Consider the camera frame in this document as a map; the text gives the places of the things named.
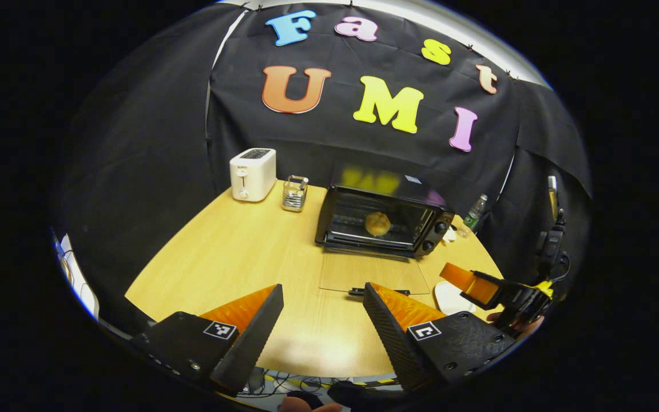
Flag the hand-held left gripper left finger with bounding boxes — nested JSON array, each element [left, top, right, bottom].
[[130, 283, 284, 395]]

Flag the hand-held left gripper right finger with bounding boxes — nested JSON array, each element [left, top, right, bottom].
[[362, 282, 518, 393]]

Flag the black electric oven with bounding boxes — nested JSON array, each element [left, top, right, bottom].
[[314, 166, 456, 299]]

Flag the round bread bun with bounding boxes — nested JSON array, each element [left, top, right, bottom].
[[365, 211, 392, 237]]

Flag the white square plate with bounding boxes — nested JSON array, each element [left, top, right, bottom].
[[434, 280, 479, 316]]

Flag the clear plastic water bottle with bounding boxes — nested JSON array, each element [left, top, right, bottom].
[[463, 193, 489, 231]]

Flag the white toaster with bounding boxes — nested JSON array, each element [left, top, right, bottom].
[[229, 148, 277, 202]]

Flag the black backdrop cloth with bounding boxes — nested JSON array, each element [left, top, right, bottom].
[[52, 3, 593, 338]]

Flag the black floor cables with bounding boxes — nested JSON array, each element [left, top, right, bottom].
[[238, 369, 399, 398]]

